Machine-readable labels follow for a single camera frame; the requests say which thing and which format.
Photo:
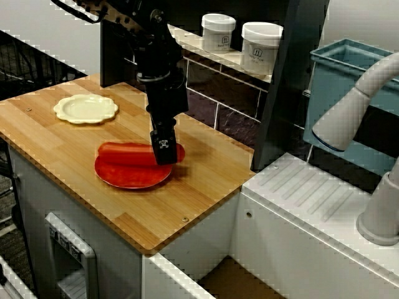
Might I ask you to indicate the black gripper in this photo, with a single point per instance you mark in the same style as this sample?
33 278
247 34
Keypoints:
165 96

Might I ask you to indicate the red toy sausage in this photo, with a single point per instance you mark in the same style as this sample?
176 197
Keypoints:
124 154

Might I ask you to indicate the red round plate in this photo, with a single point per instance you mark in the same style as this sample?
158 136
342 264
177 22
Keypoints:
134 177

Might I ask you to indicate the cream scalloped plate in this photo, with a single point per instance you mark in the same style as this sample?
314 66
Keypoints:
84 109

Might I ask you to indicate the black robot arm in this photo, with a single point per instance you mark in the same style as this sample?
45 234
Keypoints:
156 43

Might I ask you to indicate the white toy kitchen cabinet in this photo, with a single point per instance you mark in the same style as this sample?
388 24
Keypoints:
118 246

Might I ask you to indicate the small white lidded jar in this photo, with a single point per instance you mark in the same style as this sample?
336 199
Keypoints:
218 34

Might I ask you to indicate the large white lidded jar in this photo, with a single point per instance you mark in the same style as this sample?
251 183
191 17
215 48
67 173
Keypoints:
260 46

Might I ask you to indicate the white toy sink unit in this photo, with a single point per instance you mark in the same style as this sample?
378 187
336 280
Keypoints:
311 233

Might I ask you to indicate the blue plastic bin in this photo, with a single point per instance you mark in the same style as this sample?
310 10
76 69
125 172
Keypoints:
330 93

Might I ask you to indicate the grey toy faucet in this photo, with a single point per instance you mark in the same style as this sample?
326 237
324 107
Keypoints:
343 121

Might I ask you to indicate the dark upright post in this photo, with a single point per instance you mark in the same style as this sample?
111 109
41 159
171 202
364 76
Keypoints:
290 93

